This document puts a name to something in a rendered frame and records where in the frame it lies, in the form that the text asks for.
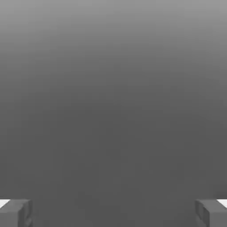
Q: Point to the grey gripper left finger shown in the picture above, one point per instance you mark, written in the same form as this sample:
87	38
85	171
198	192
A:
12	214

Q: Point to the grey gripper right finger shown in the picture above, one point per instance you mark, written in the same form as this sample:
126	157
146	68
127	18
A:
214	214

